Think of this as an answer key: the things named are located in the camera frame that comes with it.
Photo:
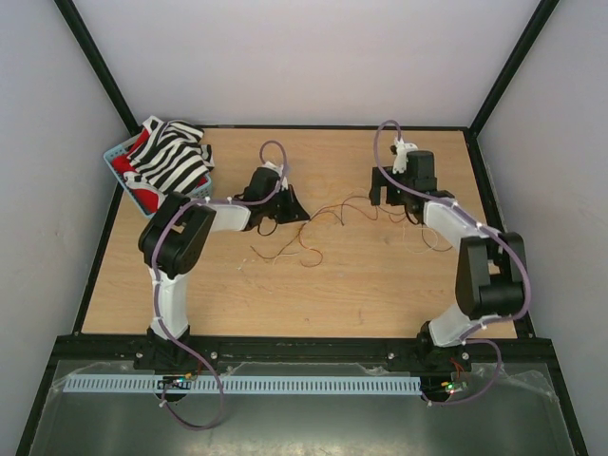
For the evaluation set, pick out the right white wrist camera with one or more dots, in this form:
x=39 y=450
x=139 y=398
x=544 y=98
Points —
x=400 y=150

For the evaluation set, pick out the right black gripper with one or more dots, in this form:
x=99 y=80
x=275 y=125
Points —
x=379 y=180

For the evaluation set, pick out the left circuit board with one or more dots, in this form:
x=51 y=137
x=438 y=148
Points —
x=174 y=382

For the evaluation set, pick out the black white striped cloth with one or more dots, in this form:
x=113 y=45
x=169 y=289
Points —
x=172 y=157

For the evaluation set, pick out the light blue slotted cable duct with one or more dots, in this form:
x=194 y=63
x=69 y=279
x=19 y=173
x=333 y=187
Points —
x=249 y=384

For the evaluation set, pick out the red cloth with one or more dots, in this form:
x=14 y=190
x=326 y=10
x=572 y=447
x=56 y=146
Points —
x=146 y=197

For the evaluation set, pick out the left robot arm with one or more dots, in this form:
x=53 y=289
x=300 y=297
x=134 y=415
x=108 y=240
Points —
x=173 y=240

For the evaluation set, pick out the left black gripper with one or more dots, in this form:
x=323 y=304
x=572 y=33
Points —
x=295 y=212

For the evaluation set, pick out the black frame post left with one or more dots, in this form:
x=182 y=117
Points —
x=95 y=58

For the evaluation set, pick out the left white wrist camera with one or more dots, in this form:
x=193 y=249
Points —
x=281 y=169

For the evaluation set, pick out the black frame post right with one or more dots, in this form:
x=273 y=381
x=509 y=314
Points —
x=518 y=54

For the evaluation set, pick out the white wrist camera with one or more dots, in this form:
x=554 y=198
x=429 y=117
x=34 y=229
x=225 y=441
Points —
x=281 y=169
x=400 y=150

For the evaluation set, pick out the circuit board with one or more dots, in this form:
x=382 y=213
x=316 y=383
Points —
x=174 y=382
x=454 y=386

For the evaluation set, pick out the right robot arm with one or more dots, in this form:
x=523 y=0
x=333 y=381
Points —
x=490 y=283

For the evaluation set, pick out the right circuit board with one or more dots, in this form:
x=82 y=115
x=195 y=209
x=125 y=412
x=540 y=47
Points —
x=454 y=386

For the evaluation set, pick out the black frame post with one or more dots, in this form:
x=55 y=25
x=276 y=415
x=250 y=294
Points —
x=95 y=58
x=518 y=54

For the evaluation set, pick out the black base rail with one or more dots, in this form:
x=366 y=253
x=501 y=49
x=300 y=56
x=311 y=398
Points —
x=392 y=354

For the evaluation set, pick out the light blue plastic basket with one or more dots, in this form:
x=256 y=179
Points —
x=149 y=172

